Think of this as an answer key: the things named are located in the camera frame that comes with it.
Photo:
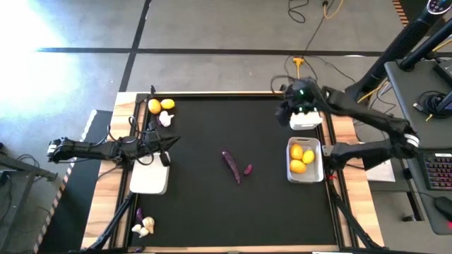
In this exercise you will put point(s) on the small white garlic bulb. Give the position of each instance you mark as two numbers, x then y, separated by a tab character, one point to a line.
143	232
136	228

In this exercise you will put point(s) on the black ribbed pole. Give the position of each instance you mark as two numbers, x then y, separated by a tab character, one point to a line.
399	46

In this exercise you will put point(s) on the black table mat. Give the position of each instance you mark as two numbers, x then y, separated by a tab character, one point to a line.
229	211

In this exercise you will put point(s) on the black table frame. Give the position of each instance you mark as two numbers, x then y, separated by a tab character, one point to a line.
137	102

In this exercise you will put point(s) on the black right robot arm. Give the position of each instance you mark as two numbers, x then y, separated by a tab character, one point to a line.
370	116

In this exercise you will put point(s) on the large white garlic bulb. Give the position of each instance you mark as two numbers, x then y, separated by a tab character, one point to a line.
149	223

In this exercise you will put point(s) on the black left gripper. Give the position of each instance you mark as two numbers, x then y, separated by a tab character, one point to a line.
150	141

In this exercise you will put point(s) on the black smooth pole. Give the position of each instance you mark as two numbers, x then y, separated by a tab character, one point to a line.
427	44

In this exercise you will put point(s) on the white paper sheet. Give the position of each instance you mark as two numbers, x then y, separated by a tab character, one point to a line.
381	173

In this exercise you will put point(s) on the diagonal frame strut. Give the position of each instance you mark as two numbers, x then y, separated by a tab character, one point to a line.
353	222
113	222

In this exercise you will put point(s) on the white plastic basket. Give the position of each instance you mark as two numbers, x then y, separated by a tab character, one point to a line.
148	176
314	176
305	121

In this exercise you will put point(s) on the long purple eggplant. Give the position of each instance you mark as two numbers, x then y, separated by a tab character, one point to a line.
231	166

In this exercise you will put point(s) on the black computer mouse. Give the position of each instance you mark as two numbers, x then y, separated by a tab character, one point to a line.
444	208

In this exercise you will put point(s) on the black keyboard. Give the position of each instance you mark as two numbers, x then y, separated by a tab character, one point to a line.
439	171

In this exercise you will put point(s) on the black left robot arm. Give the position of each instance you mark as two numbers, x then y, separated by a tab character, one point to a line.
88	150

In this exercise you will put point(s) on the dark grey desk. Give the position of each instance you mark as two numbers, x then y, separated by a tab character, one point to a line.
406	106

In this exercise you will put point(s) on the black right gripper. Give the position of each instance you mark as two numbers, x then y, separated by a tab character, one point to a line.
300	97

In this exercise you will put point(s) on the dark grey keyboard shelf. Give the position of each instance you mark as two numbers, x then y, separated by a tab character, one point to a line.
423	211

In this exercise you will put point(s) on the yellow lemon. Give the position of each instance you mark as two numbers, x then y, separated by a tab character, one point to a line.
167	104
308	157

